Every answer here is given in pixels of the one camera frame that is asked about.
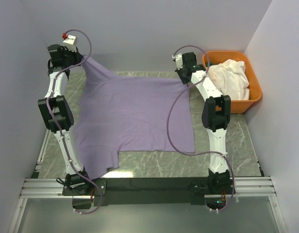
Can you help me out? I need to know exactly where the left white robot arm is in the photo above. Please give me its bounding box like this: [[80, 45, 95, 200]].
[[38, 44, 91, 196]]

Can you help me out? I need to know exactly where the white t shirt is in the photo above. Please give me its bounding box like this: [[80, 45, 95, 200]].
[[208, 59, 250, 100]]

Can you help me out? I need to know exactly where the orange plastic basket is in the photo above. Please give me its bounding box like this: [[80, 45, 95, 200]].
[[207, 50, 262, 114]]

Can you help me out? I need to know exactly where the black mounting base bar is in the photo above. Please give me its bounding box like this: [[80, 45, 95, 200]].
[[62, 177, 234, 206]]

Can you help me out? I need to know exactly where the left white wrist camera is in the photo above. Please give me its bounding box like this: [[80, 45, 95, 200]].
[[62, 33, 77, 52]]

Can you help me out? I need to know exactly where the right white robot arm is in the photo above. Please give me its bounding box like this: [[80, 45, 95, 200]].
[[172, 52, 232, 194]]

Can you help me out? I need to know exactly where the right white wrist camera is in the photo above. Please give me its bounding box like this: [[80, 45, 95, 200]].
[[172, 53, 183, 70]]

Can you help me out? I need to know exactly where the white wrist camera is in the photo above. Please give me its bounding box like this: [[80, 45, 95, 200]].
[[172, 53, 183, 70], [62, 33, 77, 52]]

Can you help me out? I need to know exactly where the purple t shirt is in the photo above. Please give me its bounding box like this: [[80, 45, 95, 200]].
[[74, 57, 194, 179]]

